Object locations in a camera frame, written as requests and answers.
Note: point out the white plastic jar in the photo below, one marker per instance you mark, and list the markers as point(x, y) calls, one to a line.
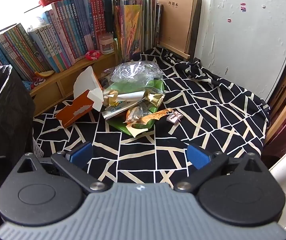
point(106, 45)

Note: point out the gold candy wrapper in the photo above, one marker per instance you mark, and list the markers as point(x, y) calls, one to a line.
point(155, 98)

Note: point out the yellow banana toy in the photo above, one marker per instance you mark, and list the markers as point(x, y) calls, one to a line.
point(44, 74)

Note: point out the orange printed wrapper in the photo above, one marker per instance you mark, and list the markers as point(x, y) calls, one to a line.
point(155, 116)

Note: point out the brown paper notebook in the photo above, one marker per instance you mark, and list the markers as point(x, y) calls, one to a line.
point(178, 17)

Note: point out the clear plastic bag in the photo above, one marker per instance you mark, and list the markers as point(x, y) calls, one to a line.
point(133, 72)

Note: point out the small pink paper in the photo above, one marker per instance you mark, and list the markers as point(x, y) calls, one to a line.
point(175, 117)

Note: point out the wooden easel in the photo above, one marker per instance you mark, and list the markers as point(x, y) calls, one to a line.
point(180, 53)

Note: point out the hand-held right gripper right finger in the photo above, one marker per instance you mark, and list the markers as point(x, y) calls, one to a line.
point(198, 155)

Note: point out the black trash bag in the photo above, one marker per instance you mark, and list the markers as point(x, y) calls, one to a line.
point(5, 120)

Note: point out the orange and white cardboard box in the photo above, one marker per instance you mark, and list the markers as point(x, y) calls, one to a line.
point(75, 110)

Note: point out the wooden desk shelf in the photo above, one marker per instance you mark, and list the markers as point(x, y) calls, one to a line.
point(65, 80)

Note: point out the blue crochet ornament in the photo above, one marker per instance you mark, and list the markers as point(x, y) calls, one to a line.
point(27, 85)

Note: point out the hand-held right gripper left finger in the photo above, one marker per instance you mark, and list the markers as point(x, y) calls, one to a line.
point(80, 152)

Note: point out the red and white knot charm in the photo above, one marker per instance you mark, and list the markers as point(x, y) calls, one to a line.
point(37, 82)

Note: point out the green snack bag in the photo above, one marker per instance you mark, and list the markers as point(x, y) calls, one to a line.
point(118, 127)

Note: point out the row of thin magazines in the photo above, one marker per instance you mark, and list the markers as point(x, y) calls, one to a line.
point(133, 30)

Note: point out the white bag with blue print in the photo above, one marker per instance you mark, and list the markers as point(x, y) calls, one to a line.
point(115, 111)

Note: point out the pink crochet flower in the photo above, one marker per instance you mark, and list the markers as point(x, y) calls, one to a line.
point(92, 55)

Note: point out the row of standing books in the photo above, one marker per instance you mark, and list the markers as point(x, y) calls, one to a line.
point(58, 42)

